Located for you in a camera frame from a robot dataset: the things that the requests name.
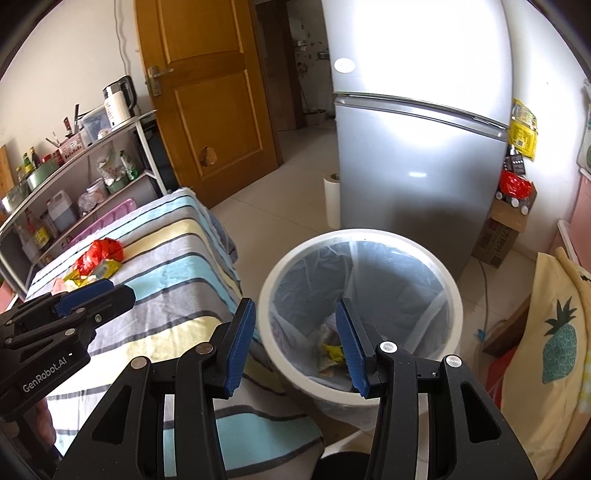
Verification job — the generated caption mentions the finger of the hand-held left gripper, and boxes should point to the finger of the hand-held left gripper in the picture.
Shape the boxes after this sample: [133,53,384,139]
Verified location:
[2,285,137,350]
[0,278,115,331]

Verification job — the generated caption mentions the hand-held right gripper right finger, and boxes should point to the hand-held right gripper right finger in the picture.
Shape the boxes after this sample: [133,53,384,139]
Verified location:
[335,298,539,480]

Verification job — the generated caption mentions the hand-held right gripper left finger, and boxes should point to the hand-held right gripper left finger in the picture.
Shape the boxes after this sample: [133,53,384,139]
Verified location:
[55,298,257,480]

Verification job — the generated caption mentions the yellow-green snack packet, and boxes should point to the yellow-green snack packet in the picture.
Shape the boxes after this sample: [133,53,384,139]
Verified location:
[321,342,348,366]

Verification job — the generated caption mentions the small yellow wrapper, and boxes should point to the small yellow wrapper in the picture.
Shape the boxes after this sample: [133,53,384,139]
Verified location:
[62,261,122,287]

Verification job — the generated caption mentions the red plastic bag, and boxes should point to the red plastic bag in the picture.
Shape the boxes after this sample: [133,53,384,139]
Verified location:
[75,237,125,277]

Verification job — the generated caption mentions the white round trash can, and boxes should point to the white round trash can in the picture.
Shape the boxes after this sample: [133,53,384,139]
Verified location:
[257,228,464,432]

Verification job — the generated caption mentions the striped tablecloth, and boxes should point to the striped tablecloth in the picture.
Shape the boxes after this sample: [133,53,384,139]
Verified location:
[25,187,324,478]

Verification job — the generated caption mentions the yellow label bottle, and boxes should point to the yellow label bottle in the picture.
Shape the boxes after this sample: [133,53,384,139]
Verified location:
[28,210,51,252]

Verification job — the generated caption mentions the clear plastic bin liner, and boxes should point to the clear plastic bin liner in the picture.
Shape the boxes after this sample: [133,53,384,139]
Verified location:
[270,237,451,432]

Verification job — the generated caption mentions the pink plastic tray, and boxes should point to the pink plastic tray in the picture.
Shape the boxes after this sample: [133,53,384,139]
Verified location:
[55,198,137,252]

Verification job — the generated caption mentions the white plastic jug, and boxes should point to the white plastic jug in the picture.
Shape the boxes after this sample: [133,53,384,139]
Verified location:
[46,191,77,234]

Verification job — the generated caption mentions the white lidded jar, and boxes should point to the white lidded jar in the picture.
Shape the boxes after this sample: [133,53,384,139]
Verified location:
[86,178,108,205]

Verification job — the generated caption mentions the metal pot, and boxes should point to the metal pot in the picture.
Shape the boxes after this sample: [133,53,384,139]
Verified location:
[0,182,31,215]

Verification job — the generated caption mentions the green pot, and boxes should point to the green pot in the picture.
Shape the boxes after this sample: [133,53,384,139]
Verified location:
[25,159,61,191]

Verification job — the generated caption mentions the crumpled plastic bags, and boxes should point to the crumpled plastic bags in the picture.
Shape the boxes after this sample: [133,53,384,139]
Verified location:
[95,143,127,185]

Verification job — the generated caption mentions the metal shelf rack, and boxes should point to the metal shelf rack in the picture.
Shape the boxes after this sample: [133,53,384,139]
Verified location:
[0,110,169,301]

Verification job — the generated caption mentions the pink-white utensil box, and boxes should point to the pink-white utensil box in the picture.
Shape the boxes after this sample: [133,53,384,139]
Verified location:
[58,134,90,160]

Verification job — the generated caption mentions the wooden cutting board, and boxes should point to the wooden cutting board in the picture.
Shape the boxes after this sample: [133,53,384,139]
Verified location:
[0,144,14,199]

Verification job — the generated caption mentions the white paper roll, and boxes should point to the white paper roll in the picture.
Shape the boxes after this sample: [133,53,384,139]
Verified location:
[322,172,342,229]

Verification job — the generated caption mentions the red paper bag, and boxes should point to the red paper bag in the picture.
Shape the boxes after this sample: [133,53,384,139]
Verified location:
[485,346,518,409]

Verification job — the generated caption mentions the clear storage box blue lid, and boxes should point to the clear storage box blue lid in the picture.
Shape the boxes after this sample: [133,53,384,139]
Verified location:
[78,105,114,145]

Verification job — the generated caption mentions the cardboard box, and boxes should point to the cardboard box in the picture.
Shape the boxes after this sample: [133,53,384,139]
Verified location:
[471,182,539,271]

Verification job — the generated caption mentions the pineapple print cloth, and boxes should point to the pineapple print cloth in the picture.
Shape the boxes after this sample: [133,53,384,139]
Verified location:
[501,247,591,480]

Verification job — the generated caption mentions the white electric kettle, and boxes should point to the white electric kettle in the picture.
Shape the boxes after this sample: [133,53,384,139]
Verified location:
[102,76,138,127]

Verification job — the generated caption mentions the wooden door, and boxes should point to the wooden door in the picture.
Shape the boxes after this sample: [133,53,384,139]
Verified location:
[134,0,283,209]

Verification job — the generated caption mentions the silver refrigerator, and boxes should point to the silver refrigerator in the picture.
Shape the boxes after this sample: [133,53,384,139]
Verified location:
[321,0,514,280]

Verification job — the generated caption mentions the small red bag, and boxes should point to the small red bag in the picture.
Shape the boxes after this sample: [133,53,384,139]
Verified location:
[499,170,532,200]

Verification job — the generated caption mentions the dark hanging packets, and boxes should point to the dark hanging packets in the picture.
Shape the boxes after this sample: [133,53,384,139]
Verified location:
[503,145,527,176]

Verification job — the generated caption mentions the pink cabinet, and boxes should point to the pink cabinet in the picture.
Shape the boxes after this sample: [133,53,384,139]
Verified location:
[556,175,591,278]

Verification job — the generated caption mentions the yellow hanging packets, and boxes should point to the yellow hanging packets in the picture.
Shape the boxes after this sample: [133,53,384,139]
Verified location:
[508,98,539,161]

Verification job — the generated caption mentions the grey floor cable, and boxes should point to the grey floor cable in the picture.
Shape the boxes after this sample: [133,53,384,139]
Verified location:
[475,261,493,343]

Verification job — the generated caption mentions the brass door handle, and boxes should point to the brass door handle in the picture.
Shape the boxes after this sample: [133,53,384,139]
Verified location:
[147,66,175,97]

